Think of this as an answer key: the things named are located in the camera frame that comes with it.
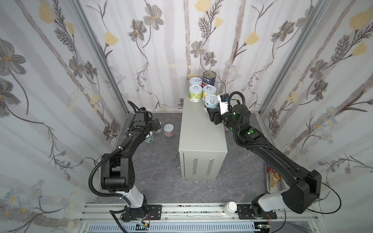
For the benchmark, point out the teal label can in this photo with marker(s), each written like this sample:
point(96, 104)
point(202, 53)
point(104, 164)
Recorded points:
point(149, 138)

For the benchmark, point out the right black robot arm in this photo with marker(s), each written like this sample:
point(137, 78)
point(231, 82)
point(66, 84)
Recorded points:
point(304, 186)

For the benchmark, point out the blue red tomato can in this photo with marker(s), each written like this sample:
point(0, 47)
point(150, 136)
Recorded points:
point(209, 78)

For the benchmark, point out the pink label can left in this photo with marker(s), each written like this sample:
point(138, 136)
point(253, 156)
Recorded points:
point(168, 130)

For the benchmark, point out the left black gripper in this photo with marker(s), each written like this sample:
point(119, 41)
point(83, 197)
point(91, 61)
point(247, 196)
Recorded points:
point(154, 126)

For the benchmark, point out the yellow label can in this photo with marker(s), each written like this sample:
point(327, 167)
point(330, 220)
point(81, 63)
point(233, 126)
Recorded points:
point(209, 90)

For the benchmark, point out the pink white can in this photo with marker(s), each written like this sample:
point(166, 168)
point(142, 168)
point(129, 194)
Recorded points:
point(195, 81)

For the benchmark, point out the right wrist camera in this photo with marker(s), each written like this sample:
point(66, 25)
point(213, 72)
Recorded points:
point(223, 103)

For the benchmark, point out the dark label can left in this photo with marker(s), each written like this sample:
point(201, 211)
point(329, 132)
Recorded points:
point(159, 130)

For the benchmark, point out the green label can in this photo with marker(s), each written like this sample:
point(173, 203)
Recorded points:
point(195, 93)

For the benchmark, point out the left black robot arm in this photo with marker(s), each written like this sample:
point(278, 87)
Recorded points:
point(114, 175)

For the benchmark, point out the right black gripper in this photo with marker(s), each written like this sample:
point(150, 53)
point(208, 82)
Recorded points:
point(214, 117)

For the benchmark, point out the white cable duct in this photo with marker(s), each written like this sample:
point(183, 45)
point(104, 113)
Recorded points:
point(192, 227)

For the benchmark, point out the red handled scissors package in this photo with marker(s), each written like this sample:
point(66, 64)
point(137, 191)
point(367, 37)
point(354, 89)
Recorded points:
point(273, 180)

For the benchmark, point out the aluminium rail frame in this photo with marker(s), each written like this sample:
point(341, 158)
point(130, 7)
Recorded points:
point(97, 219)

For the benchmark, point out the grey metal cabinet box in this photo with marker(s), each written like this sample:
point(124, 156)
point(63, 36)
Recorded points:
point(202, 145)

